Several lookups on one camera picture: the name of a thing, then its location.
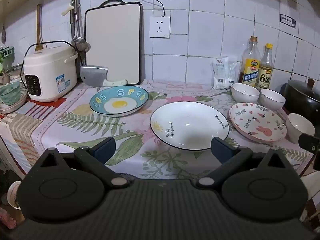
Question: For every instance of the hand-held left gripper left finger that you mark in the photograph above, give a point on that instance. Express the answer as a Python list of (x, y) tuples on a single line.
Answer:
[(105, 149)]

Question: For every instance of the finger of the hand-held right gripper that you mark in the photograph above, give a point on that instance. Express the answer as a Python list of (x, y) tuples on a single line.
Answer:
[(311, 143)]

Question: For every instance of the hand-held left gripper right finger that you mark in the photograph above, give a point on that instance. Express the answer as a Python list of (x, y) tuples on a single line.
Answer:
[(221, 150)]

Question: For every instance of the white bowl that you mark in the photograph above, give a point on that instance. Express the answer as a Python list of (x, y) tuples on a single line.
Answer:
[(298, 127), (245, 93), (272, 100)]

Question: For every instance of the white plate with black rim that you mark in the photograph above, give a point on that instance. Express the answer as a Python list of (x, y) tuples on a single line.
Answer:
[(190, 127)]

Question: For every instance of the pink bunny print plate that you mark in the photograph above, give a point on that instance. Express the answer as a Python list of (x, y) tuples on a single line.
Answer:
[(257, 122)]

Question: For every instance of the blue fried egg plate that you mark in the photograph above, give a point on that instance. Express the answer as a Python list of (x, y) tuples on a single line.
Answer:
[(117, 103)]

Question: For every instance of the floral tablecloth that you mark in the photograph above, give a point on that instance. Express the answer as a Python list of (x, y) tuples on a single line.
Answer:
[(75, 135)]

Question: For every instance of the black pot with glass lid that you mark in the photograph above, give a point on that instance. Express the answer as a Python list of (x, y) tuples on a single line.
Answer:
[(303, 97)]

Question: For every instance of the steel cleaver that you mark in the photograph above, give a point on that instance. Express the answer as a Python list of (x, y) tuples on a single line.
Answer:
[(93, 76)]

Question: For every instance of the white salt bag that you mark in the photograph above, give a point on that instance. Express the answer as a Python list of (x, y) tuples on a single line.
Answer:
[(222, 73)]

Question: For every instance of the vinegar bottle with yellow cap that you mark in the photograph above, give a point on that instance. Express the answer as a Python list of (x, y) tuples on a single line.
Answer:
[(266, 72)]

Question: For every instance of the oil bottle with yellow label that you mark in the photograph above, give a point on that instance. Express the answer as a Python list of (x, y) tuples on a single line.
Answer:
[(250, 67)]

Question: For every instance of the white rice cooker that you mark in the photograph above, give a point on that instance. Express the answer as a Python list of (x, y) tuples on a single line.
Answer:
[(50, 72)]

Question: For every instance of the patterned plate under basket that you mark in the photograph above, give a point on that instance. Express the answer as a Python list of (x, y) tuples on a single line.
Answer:
[(17, 105)]

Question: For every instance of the white cup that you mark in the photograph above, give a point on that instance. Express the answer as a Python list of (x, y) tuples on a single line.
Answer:
[(13, 195)]

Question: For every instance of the cream cutting board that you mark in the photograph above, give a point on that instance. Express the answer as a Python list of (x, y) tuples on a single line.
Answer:
[(113, 47)]

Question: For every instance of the steel ladle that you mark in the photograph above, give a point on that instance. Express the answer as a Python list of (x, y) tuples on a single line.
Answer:
[(80, 43)]

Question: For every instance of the green plastic basket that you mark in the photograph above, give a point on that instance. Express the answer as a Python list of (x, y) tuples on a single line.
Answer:
[(10, 93)]

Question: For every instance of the wooden spatula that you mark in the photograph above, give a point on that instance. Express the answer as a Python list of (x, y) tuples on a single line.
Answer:
[(38, 30)]

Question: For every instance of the black wall sticker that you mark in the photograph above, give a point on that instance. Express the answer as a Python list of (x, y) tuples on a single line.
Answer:
[(288, 21)]

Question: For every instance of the white wall socket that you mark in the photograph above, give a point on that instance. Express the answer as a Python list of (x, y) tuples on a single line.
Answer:
[(160, 27)]

